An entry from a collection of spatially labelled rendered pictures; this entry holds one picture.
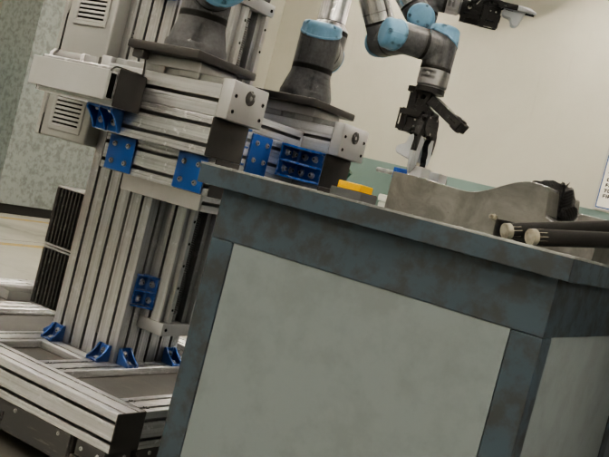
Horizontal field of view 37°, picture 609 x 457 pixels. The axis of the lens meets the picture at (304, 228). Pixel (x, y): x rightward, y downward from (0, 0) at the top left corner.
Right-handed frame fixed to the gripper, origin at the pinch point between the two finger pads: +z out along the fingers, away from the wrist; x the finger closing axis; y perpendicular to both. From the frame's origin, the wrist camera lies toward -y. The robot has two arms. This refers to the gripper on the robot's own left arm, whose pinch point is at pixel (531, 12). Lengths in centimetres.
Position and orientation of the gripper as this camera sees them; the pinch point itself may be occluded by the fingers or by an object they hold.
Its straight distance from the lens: 278.6
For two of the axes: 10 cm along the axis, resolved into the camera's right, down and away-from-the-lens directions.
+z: 9.6, 2.5, -1.2
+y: -2.3, 9.6, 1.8
